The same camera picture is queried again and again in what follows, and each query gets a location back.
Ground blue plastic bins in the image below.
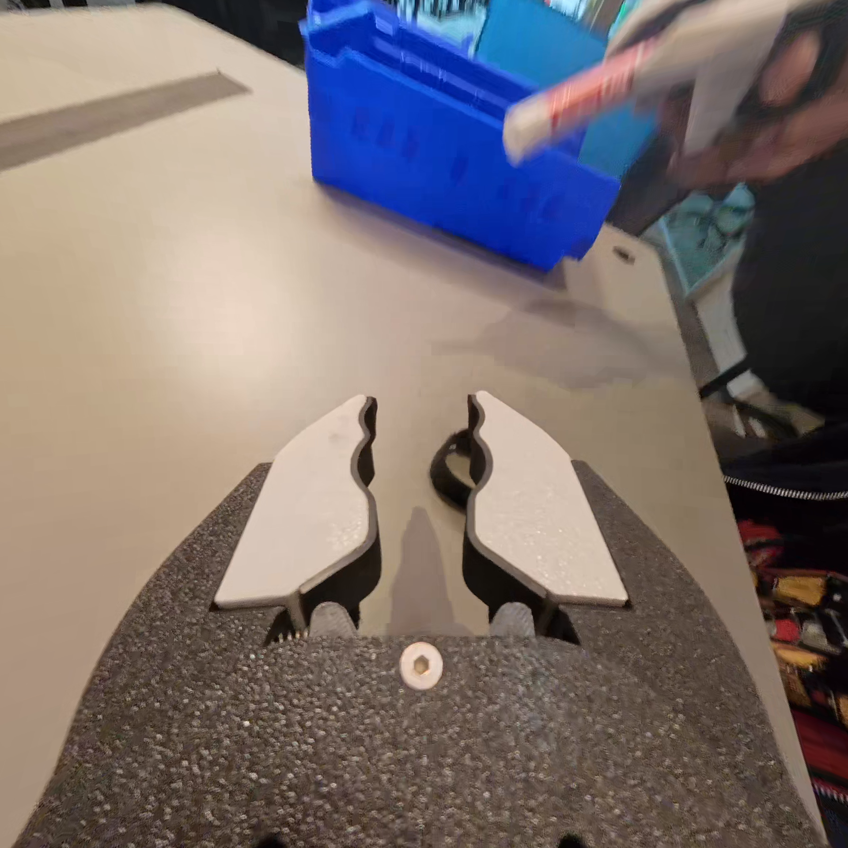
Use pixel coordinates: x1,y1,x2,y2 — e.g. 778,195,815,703
475,0,666,182

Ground black table mat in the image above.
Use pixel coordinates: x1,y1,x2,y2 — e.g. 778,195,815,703
0,69,253,174

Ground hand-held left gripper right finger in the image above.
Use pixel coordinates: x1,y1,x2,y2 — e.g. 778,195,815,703
462,391,632,610

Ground person's right hand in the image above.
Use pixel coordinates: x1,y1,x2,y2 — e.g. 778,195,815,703
660,14,848,189

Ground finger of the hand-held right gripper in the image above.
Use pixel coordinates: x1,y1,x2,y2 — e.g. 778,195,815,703
603,0,829,155

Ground large blue plastic bin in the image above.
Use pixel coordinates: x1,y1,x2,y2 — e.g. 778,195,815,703
303,0,625,274

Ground black velcro strap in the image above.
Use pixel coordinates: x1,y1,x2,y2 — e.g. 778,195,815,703
428,427,486,512

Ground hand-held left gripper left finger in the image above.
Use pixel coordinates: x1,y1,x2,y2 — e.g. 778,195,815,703
215,394,385,613

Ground red marker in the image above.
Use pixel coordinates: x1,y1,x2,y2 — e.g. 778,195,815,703
501,34,666,168

